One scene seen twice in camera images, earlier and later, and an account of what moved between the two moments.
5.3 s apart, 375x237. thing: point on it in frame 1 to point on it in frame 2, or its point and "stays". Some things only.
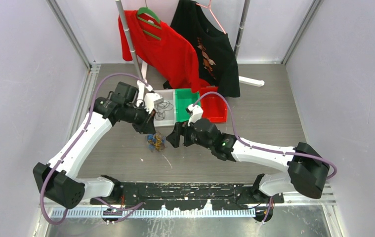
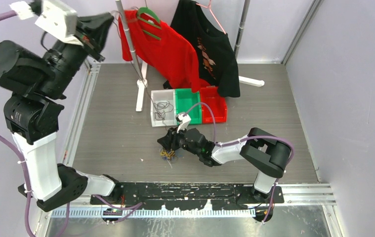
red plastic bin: x=214 y=105 stays
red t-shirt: x=171 y=56 stays
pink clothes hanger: x=208 y=7 stays
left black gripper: x=147 y=126 to x=92 y=31
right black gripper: x=180 y=129 to x=171 y=137
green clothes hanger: x=146 y=10 stays
